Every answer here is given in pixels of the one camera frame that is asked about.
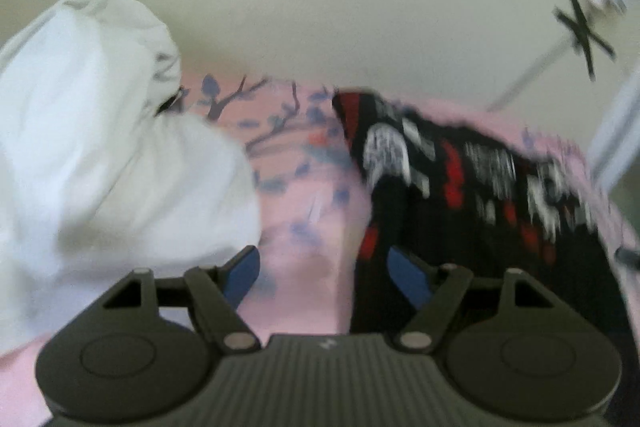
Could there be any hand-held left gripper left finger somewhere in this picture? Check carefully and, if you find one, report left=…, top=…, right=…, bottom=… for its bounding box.
left=92, top=245, right=262, bottom=353

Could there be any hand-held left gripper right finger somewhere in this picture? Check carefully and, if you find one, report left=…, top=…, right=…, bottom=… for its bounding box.
left=387, top=245, right=562, bottom=353

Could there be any black printed garment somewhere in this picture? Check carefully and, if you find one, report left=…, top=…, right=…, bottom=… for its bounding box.
left=331, top=89, right=640, bottom=360

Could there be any white garment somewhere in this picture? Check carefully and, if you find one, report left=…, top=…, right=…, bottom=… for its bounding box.
left=0, top=0, right=264, bottom=358

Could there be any pink floral bed sheet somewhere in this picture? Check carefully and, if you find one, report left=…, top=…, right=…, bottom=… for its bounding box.
left=0, top=74, right=640, bottom=427

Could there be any white frame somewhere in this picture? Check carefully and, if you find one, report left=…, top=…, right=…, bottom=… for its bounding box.
left=587, top=72, right=640, bottom=202

